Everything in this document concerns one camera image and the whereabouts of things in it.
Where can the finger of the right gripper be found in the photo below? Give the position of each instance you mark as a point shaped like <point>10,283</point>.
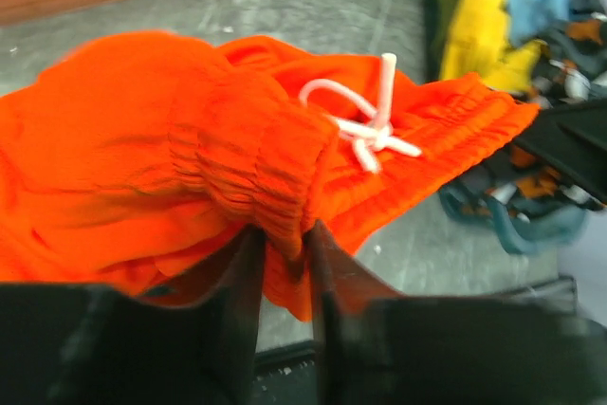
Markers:
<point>572,140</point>

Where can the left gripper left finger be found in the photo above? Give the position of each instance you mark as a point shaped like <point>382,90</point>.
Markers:
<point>223,293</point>

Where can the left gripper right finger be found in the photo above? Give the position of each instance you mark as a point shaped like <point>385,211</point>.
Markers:
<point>349,326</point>

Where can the orange shorts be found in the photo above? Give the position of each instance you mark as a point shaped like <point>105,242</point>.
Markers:
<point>140,154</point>

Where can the yellow garment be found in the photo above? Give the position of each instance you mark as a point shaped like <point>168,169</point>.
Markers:
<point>477,41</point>

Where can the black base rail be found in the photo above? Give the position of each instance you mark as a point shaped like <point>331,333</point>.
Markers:
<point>560,293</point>

